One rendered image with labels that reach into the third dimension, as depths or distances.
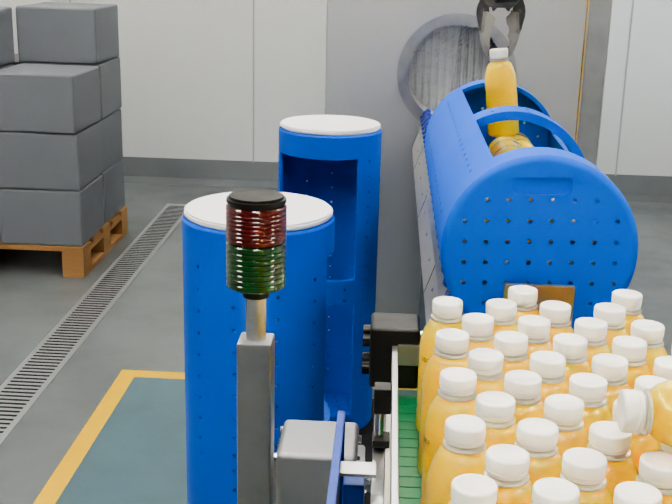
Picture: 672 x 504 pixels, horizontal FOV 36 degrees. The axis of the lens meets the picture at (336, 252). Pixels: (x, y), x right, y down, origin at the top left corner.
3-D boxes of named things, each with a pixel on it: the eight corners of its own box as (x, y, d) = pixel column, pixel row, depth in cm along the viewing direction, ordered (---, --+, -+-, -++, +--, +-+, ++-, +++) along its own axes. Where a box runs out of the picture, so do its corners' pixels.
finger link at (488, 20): (486, 54, 225) (496, 10, 222) (489, 56, 219) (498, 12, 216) (472, 51, 225) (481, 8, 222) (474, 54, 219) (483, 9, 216)
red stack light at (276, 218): (289, 233, 114) (289, 198, 113) (283, 249, 108) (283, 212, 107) (230, 231, 114) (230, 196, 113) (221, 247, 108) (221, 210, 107)
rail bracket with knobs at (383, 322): (429, 379, 155) (432, 313, 152) (430, 399, 148) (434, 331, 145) (362, 376, 155) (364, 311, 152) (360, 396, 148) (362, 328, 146)
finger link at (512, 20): (520, 52, 224) (515, 8, 222) (523, 54, 218) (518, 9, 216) (505, 54, 224) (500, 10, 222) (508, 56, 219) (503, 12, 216)
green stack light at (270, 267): (288, 277, 115) (289, 234, 114) (282, 295, 109) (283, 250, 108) (231, 274, 116) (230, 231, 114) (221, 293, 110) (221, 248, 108)
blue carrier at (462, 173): (549, 204, 239) (555, 78, 230) (632, 346, 155) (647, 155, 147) (423, 203, 240) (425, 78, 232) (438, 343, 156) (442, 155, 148)
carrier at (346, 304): (274, 397, 327) (278, 438, 300) (276, 117, 302) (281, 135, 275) (365, 395, 330) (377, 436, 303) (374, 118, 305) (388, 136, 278)
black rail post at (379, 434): (389, 438, 136) (391, 381, 134) (389, 448, 133) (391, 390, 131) (372, 437, 136) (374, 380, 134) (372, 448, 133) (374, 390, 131)
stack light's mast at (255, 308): (287, 328, 117) (289, 189, 113) (281, 349, 111) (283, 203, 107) (231, 326, 117) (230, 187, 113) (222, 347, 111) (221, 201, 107)
